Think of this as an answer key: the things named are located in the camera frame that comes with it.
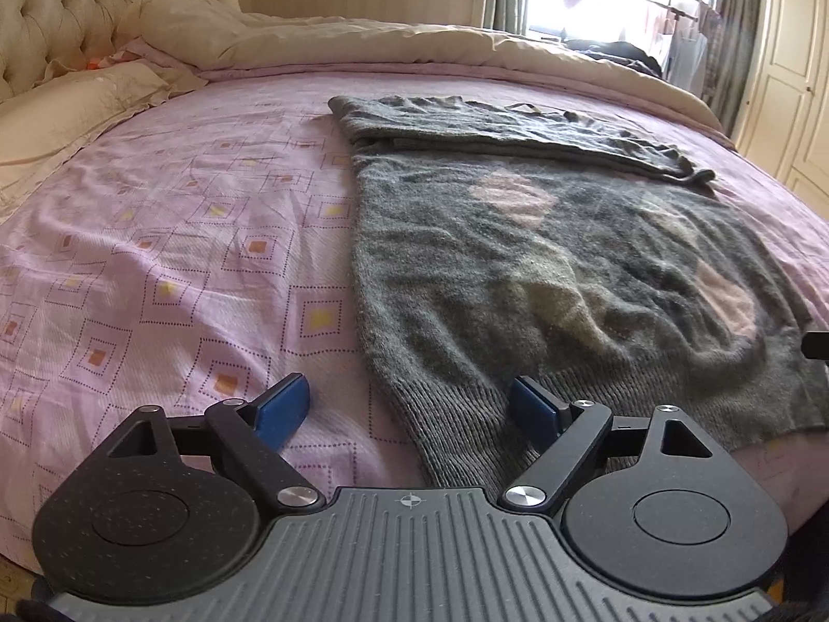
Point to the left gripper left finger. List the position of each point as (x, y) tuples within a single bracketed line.
[(250, 437)]

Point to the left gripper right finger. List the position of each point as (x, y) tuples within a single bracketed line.
[(567, 437)]

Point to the grey knitted sweater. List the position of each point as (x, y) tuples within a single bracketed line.
[(493, 242)]

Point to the dark clothes pile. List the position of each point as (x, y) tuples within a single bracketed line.
[(619, 52)]

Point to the clothes drying rack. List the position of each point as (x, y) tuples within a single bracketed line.
[(687, 29)]

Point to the cream pillow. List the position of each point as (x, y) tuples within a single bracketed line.
[(48, 125)]

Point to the cream wardrobe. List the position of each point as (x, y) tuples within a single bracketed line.
[(784, 127)]

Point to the cream rolled duvet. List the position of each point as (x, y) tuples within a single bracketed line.
[(212, 36)]

